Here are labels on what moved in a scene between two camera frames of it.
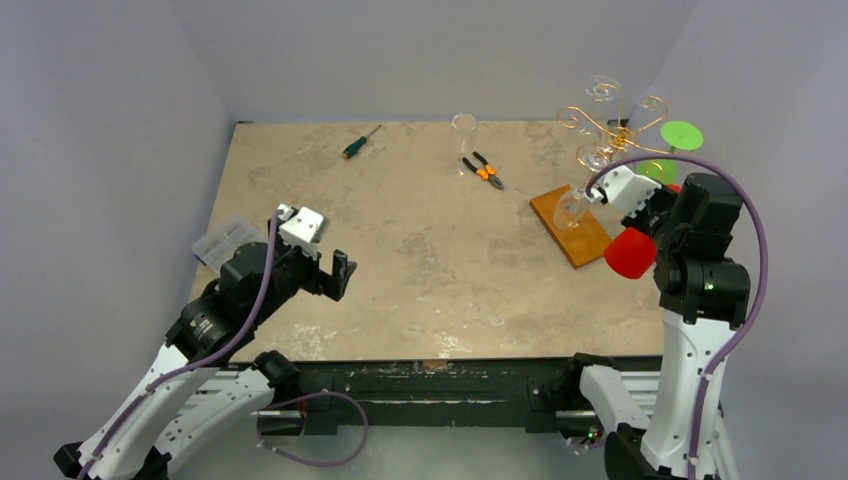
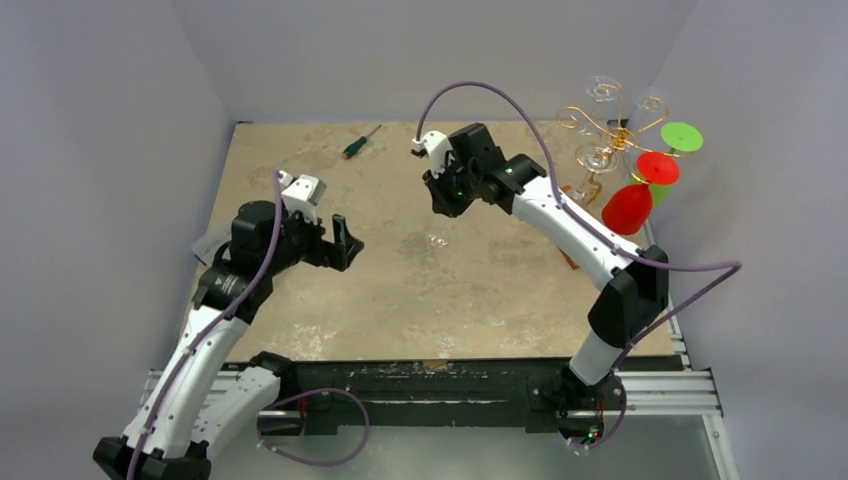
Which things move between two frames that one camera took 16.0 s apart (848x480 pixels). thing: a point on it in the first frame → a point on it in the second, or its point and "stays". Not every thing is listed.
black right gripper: x=645 y=217 → x=442 y=192
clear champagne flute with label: x=571 y=208 stays
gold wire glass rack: x=622 y=137 stays
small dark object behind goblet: x=358 y=143 stays
